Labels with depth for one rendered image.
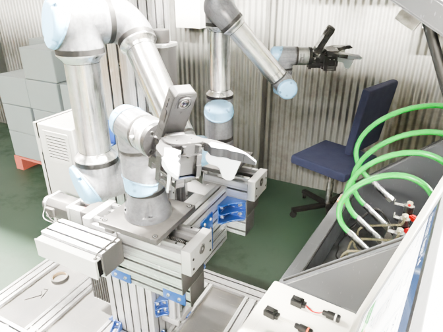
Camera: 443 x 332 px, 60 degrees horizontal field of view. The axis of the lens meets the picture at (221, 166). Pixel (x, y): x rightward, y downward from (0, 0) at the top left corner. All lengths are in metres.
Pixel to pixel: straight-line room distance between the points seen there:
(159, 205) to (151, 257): 0.18
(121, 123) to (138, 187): 0.14
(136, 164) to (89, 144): 0.26
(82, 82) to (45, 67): 2.57
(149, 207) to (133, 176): 0.37
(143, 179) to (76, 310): 1.44
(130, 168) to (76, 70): 0.30
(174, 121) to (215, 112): 0.84
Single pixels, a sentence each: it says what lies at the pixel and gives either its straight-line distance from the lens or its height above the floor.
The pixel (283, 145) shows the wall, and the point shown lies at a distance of 3.56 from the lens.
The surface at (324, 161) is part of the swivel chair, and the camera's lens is 2.92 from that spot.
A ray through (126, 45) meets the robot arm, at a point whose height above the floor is 1.57.
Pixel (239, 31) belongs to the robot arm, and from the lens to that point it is 1.47.
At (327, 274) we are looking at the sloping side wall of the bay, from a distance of 1.02.
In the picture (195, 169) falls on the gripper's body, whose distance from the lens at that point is 0.67.
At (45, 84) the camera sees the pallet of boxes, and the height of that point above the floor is 0.93.
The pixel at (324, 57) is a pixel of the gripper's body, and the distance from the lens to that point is 1.68.
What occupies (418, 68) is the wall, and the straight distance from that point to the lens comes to 3.20.
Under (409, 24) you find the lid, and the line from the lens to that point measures 0.78.
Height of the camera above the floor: 1.71
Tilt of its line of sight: 26 degrees down
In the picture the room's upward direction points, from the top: straight up
